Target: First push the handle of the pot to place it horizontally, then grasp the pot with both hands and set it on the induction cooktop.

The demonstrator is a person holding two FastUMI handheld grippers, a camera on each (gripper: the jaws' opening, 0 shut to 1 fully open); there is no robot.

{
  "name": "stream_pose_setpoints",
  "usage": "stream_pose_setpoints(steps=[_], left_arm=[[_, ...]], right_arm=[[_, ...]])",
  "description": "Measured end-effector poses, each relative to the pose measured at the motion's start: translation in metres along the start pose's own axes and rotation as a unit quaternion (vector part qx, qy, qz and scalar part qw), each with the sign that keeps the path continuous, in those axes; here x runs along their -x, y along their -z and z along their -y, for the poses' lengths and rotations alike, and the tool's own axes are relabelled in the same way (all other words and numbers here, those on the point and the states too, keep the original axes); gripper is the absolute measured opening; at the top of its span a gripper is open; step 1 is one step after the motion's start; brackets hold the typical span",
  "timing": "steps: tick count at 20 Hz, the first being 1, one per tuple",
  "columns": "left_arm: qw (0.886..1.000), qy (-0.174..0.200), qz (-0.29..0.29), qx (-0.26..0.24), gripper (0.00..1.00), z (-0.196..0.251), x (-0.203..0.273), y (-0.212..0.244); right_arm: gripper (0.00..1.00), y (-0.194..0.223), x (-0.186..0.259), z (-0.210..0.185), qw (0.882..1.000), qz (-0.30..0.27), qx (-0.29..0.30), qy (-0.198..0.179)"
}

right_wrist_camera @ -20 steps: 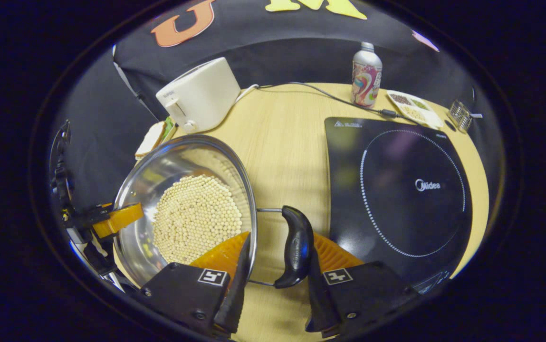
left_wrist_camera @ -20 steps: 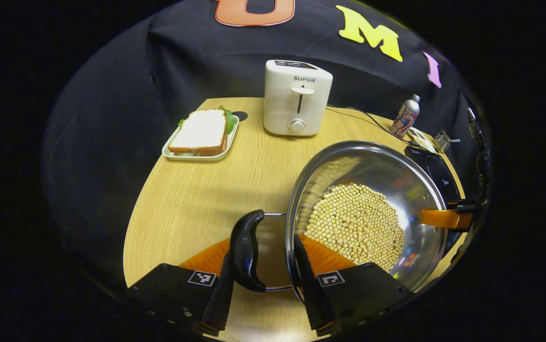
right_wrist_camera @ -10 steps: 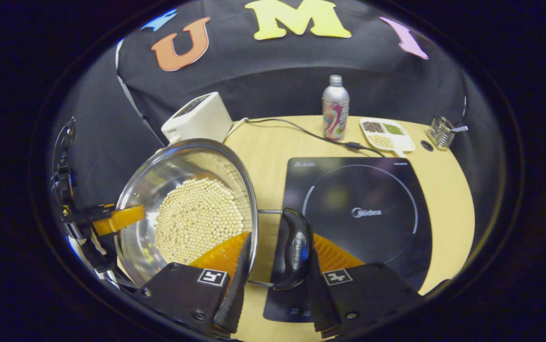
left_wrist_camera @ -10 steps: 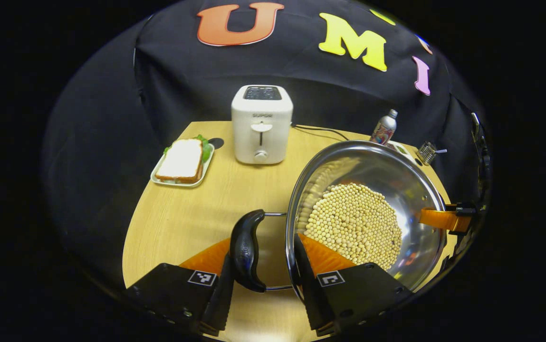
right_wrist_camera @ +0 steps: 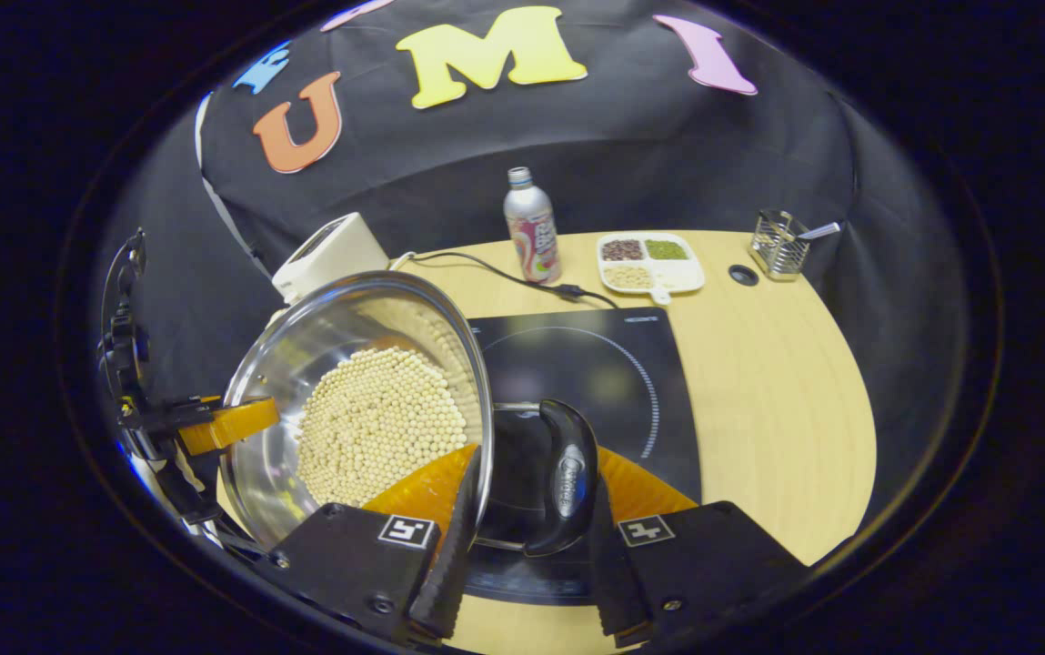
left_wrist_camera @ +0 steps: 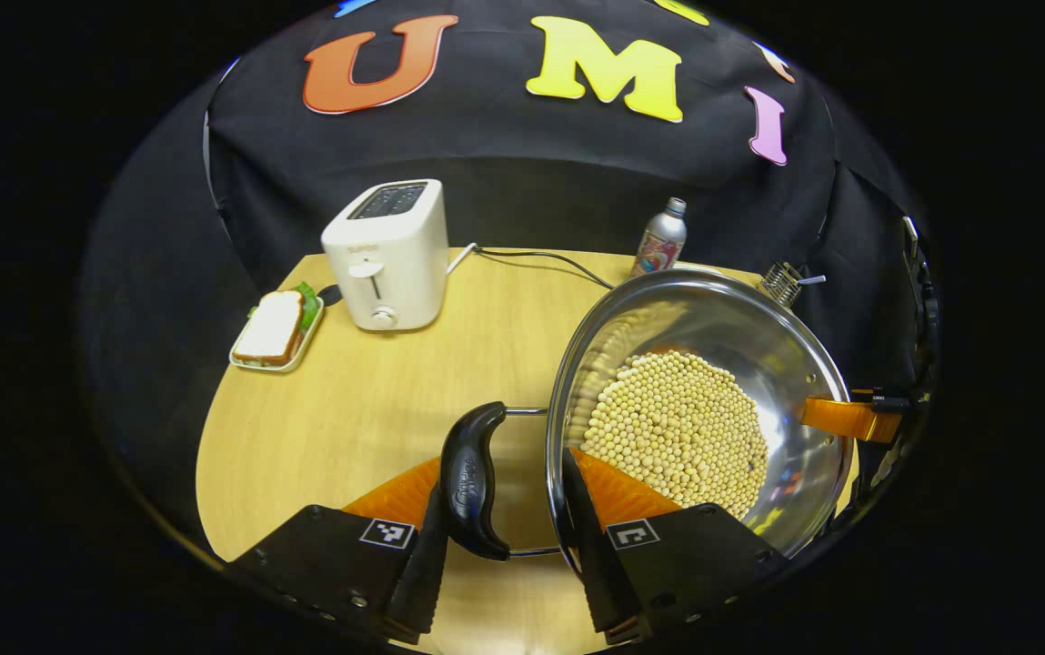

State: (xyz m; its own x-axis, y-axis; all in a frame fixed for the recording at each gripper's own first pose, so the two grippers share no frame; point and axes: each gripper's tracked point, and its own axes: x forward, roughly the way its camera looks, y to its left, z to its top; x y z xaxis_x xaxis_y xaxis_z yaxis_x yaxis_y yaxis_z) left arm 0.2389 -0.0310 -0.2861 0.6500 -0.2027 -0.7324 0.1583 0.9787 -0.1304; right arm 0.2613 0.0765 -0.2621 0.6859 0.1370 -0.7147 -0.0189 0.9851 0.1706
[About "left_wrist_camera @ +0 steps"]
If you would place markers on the white toaster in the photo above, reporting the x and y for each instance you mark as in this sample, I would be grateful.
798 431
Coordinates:
386 264

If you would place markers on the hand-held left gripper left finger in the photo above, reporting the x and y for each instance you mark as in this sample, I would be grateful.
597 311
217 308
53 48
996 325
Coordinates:
417 582

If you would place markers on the silver bottle with pink label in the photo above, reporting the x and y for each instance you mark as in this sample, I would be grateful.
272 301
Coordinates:
660 241

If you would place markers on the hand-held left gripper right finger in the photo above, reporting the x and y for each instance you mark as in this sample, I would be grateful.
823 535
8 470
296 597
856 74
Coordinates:
599 564

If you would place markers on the black backdrop cloth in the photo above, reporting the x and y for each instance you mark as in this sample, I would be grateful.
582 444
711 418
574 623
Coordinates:
522 173

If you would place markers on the sandwich with lettuce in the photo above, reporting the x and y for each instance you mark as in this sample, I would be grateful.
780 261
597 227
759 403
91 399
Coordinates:
272 327

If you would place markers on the heap of yellow soybeans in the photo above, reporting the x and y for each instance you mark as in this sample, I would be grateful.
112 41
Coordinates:
677 432

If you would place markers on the black round table grommet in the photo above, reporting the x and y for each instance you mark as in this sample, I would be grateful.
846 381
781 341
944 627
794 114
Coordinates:
329 294

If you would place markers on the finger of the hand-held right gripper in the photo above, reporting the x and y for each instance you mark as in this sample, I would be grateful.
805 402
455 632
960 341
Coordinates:
845 418

